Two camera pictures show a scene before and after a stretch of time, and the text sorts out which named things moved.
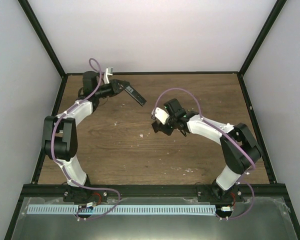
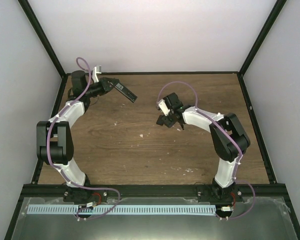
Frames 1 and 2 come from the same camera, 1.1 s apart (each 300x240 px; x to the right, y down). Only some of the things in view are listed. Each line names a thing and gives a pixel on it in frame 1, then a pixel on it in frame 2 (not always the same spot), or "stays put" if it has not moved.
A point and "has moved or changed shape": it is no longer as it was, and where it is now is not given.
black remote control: [136, 96] has moved or changed shape
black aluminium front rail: [256, 191] stays put
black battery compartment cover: [156, 126] has moved or changed shape
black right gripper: [168, 131] → [168, 123]
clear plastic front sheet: [254, 218] stays put
